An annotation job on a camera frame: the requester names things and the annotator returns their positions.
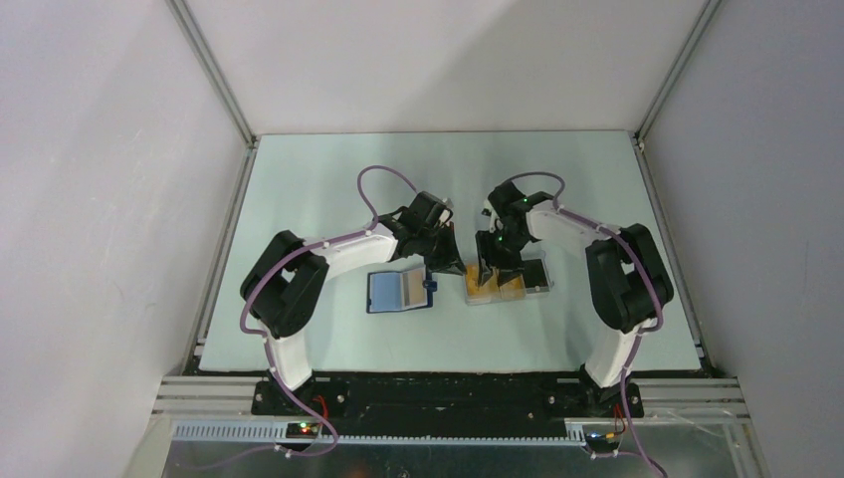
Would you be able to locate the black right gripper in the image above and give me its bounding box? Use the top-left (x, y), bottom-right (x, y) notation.
top-left (476, 227), bottom-right (529, 287)

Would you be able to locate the right controller board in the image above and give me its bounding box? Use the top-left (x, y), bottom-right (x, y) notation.
top-left (585, 431), bottom-right (624, 443)

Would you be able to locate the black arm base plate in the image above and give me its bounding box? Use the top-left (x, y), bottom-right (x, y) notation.
top-left (251, 371), bottom-right (644, 437)

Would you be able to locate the clear plastic card tray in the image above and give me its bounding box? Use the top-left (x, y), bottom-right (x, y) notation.
top-left (459, 249), bottom-right (553, 306)

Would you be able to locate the blue card holder wallet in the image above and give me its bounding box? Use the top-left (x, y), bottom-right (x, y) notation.
top-left (365, 266), bottom-right (438, 315)

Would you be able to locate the controller board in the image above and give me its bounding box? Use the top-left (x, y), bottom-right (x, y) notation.
top-left (285, 421), bottom-right (321, 439)
top-left (585, 431), bottom-right (624, 443)

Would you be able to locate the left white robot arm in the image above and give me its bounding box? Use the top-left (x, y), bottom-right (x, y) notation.
top-left (240, 191), bottom-right (466, 415)

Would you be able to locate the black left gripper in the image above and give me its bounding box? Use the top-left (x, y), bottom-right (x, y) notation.
top-left (416, 222), bottom-right (467, 277)

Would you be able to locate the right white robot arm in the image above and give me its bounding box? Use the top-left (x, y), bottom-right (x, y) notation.
top-left (475, 180), bottom-right (674, 416)

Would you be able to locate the orange card stack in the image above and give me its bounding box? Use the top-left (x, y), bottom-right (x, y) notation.
top-left (465, 263), bottom-right (499, 305)

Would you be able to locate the left controller board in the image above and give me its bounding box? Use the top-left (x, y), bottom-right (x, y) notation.
top-left (285, 421), bottom-right (321, 439)

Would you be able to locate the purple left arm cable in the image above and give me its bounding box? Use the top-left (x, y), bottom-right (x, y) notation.
top-left (237, 165), bottom-right (417, 460)

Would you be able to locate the grey cable duct strip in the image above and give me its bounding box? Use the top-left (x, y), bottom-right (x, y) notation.
top-left (171, 420), bottom-right (586, 447)

